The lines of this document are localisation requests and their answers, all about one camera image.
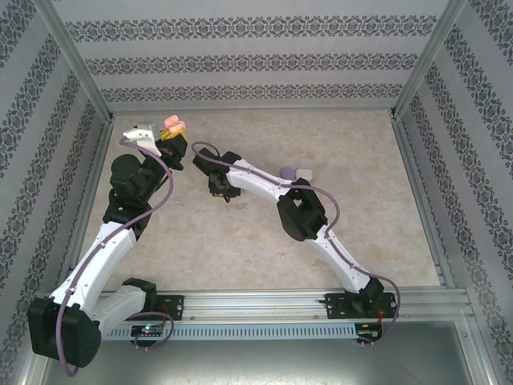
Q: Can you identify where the grey metal sheet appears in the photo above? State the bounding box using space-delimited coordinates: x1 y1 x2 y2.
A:
19 320 494 385

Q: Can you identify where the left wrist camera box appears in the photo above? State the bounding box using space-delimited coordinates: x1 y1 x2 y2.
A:
121 122 164 158

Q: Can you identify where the left aluminium side rail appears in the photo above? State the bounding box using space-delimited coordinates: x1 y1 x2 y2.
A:
54 115 117 294

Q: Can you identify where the aluminium side rail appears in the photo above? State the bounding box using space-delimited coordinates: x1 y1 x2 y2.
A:
54 115 117 294
390 115 456 290

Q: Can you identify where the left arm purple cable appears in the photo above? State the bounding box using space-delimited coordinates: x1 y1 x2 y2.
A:
55 138 176 377

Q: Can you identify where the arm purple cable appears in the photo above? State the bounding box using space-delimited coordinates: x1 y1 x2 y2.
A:
191 140 402 347
55 138 176 377

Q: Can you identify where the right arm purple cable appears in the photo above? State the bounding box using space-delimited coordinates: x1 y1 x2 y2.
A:
191 140 402 347

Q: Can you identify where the left aluminium frame post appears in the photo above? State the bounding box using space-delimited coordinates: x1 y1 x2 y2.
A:
31 0 115 124

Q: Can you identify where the aluminium frame post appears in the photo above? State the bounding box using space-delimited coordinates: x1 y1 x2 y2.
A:
389 0 470 121
31 0 115 124

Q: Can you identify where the aluminium mounting rail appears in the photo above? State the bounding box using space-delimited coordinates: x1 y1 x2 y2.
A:
38 290 470 322

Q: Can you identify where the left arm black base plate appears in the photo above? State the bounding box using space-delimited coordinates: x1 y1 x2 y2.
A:
111 294 185 322

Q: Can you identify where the slotted grey cable duct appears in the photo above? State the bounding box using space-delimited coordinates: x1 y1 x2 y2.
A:
99 323 357 340

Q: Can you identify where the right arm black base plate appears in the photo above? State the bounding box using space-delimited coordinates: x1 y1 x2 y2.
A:
325 292 400 320

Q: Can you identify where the right aluminium side rail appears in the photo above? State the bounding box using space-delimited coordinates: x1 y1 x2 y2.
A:
390 115 456 290

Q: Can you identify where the right aluminium frame post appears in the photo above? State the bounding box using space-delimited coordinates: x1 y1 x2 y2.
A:
389 0 470 121

